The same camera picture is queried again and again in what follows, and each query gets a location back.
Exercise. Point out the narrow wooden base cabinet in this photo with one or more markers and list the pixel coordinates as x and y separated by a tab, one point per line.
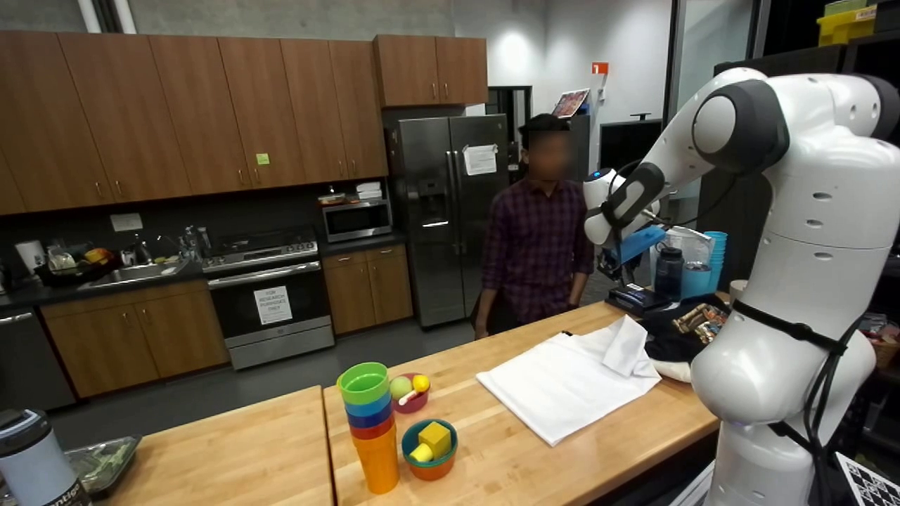
366	291

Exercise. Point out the small red fruit bowl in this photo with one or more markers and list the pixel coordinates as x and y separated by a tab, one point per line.
411	404

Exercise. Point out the open laptop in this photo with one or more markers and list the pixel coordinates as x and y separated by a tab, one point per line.
571	106

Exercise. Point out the wide wooden base cabinet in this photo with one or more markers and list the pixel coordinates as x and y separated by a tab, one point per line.
131	339

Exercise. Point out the stainless steel refrigerator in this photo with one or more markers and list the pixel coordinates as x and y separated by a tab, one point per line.
439	234

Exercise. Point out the long wooden wall cabinets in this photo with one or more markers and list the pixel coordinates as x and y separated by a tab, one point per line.
187	114

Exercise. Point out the green toy apple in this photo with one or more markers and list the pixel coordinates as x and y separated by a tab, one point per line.
401	387

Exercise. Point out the stack of colourful cups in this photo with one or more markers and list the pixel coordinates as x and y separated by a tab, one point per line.
370	422

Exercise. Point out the silver microwave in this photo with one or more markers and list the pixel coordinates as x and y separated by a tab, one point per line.
356	224

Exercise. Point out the green sticky note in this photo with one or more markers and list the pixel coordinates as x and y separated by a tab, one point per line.
263	158

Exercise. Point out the yellow toy ball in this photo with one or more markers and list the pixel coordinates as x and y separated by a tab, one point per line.
419	383

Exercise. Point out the white cloth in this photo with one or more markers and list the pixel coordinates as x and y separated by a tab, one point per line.
564	383

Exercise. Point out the lime toy block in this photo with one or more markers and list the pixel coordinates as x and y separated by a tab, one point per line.
423	454

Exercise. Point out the dark water bottle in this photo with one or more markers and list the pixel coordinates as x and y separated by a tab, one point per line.
667	274

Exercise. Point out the dark bowl with fruit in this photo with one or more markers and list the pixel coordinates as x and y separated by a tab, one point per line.
94	259

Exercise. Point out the person in plaid shirt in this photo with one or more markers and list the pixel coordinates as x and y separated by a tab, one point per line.
535	255

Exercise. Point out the chrome sink faucet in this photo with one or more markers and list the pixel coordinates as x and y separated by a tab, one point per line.
196	243

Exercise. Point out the black fabric bag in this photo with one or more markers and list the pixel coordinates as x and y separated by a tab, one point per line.
678	328

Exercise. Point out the paper sheet on oven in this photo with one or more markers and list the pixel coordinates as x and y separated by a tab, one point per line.
274	305

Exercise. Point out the black box with label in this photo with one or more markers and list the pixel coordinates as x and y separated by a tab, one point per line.
630	300

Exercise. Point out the cream fabric bag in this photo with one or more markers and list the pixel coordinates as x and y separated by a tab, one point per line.
677	371

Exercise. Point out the dark dishwasher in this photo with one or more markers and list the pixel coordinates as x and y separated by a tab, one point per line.
30	360

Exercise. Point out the stainless steel oven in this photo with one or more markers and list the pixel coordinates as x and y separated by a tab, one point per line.
272	309

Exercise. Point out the blue plastic container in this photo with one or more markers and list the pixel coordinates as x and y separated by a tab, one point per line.
703	269

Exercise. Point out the yellow toy block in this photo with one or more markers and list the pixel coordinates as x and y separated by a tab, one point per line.
438	436

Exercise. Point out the paper sheet on refrigerator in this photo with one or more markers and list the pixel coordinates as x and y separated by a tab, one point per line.
480	162

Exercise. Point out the brown bowl on microwave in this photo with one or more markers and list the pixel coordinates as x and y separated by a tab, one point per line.
333	198

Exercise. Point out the teal and orange bowl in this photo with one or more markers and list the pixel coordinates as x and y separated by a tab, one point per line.
429	468

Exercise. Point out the grey white blender jar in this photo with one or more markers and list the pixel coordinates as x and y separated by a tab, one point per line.
38	464

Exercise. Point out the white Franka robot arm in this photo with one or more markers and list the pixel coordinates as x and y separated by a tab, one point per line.
816	234

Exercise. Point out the yellow storage box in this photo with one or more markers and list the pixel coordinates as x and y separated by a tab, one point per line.
848	23

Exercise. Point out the small wooden wall cabinet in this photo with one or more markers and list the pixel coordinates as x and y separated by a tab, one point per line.
431	72

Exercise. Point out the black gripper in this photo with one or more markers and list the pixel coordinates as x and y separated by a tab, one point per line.
613	264

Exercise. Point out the grey tray with greens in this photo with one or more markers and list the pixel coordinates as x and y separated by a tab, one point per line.
101	461

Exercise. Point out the stack of white plates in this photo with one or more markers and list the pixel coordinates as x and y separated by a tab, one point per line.
370	193

